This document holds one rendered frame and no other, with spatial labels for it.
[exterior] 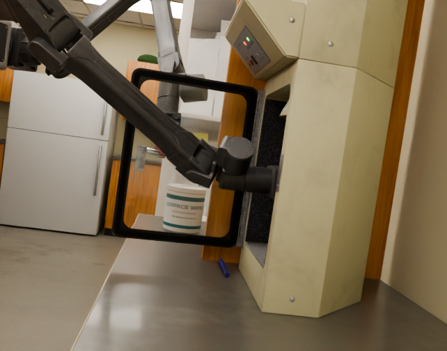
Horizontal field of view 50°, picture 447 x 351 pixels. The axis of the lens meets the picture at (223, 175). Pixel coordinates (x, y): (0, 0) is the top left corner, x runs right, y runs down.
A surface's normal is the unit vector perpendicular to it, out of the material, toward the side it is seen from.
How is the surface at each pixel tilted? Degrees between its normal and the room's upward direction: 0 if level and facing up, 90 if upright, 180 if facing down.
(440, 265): 90
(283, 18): 90
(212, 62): 82
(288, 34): 90
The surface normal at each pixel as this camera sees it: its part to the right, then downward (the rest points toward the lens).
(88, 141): 0.11, 0.07
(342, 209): 0.77, 0.14
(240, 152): 0.14, -0.60
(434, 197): -0.99, -0.13
